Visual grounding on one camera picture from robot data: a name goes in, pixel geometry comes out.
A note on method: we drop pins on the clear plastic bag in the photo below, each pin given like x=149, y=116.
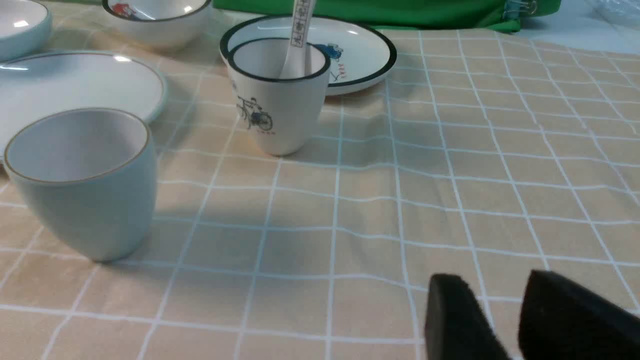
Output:
x=625, y=13

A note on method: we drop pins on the green backdrop cloth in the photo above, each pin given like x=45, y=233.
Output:
x=429, y=14

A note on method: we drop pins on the white cup bicycle print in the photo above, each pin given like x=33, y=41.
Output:
x=280, y=112

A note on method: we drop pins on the white plate black rim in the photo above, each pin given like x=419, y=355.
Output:
x=361, y=56

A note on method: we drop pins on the white spoon with characters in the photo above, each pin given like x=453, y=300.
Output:
x=294, y=65

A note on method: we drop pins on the light blue ceramic bowl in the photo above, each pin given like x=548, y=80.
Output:
x=25, y=27

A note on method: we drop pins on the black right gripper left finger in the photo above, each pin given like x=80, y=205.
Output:
x=456, y=327

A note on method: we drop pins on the beige checkered tablecloth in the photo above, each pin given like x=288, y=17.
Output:
x=482, y=154

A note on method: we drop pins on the light blue ceramic plate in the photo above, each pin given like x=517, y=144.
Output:
x=83, y=83

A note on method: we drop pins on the white bowl black rim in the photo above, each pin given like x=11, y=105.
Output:
x=159, y=24

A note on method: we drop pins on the light blue ceramic cup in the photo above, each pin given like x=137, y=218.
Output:
x=90, y=176

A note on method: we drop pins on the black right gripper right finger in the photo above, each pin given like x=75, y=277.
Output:
x=563, y=320

